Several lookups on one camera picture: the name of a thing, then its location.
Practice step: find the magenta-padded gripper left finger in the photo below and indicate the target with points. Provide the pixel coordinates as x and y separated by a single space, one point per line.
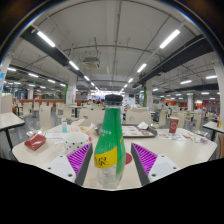
66 166

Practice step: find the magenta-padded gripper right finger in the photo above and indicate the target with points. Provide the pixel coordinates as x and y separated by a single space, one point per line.
159 166

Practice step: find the green drink bottle yellow label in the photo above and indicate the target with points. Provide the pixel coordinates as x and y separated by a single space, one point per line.
110 140

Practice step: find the printed paper flyer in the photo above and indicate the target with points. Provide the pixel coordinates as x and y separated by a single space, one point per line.
171 136

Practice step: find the white printed paper sheet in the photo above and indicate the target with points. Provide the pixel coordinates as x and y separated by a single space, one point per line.
53 135

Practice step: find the small teal bottle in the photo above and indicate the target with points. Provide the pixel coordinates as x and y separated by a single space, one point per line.
64 127

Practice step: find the grey food tray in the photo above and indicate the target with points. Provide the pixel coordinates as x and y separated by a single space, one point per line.
140 131

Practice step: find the red pouch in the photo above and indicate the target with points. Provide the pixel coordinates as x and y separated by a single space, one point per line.
35 141

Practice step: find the red paper cup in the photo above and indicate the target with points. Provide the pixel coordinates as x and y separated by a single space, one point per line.
173 125

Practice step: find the white crumpled napkin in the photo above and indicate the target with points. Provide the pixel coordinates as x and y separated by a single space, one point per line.
142 125

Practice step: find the clear plastic wrapper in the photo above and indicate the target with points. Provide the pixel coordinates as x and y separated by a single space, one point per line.
206 140

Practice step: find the beige cafeteria chairs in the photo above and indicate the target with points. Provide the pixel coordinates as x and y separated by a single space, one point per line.
45 116

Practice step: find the white cafeteria table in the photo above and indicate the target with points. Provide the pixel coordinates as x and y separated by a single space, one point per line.
213 126
10 120

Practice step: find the blue square sign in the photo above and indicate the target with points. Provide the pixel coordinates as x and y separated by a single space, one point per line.
1 82

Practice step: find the ceiling air conditioner unit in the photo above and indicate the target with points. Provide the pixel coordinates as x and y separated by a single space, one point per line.
91 62

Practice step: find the ceiling tube lights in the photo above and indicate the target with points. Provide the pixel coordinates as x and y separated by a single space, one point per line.
46 39

